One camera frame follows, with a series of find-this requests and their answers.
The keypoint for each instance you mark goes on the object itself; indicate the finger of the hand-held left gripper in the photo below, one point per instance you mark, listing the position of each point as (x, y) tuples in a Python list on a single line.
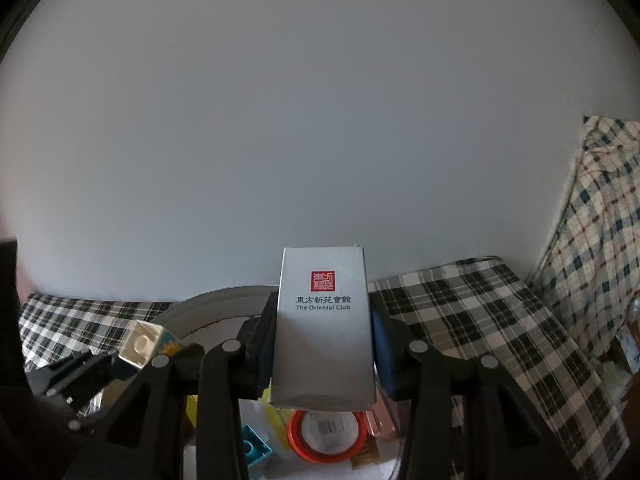
[(70, 372), (97, 407)]

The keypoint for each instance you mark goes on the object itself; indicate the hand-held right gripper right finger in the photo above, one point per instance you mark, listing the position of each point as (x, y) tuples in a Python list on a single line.
[(387, 360)]

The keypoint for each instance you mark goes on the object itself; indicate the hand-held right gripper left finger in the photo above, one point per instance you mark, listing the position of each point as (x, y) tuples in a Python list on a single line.
[(257, 360)]

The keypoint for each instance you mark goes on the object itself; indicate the brown rectangular box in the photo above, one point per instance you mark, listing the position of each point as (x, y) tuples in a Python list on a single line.
[(382, 420)]

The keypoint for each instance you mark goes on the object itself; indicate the white cardboard box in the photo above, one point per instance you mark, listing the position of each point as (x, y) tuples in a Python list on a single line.
[(320, 350)]

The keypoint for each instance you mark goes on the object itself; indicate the blue round cookie tin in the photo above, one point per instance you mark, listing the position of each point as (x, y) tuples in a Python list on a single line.
[(215, 305)]

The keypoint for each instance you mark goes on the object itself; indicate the white sun print toy block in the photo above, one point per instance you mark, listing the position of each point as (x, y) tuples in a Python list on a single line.
[(142, 345)]

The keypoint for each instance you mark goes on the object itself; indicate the yellow toy block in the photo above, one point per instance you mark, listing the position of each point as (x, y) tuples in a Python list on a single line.
[(192, 412)]

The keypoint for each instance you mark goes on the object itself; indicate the teal bear toy block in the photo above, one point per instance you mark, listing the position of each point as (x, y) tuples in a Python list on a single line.
[(255, 447)]

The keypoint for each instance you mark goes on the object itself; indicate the red round container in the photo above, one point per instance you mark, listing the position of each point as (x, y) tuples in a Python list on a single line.
[(325, 430)]

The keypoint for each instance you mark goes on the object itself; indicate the black white checked bedsheet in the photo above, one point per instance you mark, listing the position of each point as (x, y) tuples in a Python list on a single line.
[(475, 310)]

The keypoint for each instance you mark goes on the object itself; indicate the checked pillow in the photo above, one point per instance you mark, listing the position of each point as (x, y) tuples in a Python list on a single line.
[(590, 240)]

